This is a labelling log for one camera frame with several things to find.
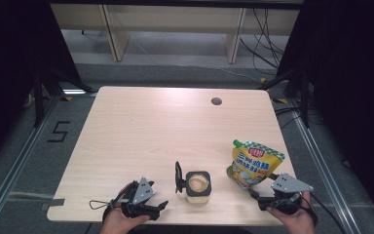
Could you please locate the yellow seasoning pouch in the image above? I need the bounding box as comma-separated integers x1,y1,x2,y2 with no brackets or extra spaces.
226,138,286,190

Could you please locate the person's left hand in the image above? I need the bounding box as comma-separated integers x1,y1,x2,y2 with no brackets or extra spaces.
99,208,151,234

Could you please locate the black curtain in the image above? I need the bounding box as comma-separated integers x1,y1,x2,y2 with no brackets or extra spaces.
277,0,374,225
0,0,82,170

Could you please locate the aluminium floor rail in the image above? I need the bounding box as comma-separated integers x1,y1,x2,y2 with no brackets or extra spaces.
0,94,64,234
286,97,363,234

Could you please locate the light wooden shelf unit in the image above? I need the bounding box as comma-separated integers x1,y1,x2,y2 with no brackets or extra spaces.
50,3,300,64

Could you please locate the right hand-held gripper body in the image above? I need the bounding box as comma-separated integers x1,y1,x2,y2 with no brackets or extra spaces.
257,173,315,215

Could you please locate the bundle of black cables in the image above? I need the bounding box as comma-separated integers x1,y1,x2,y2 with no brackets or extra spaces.
239,8,290,79

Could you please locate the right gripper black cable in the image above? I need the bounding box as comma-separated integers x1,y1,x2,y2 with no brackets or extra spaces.
300,191,346,234

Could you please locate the left gripper cable loop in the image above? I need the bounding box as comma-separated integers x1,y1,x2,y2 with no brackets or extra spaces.
89,180,134,222

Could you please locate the clear jar with black lid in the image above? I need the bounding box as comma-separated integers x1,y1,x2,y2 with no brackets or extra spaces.
174,161,212,205

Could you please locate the black metal stand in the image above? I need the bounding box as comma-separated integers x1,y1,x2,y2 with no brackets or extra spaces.
32,62,96,129
256,66,315,129

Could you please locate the person's right hand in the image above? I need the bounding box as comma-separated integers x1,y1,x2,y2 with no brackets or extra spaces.
266,191,317,234

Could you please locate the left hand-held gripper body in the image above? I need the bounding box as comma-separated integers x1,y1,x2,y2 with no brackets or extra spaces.
120,176,161,221

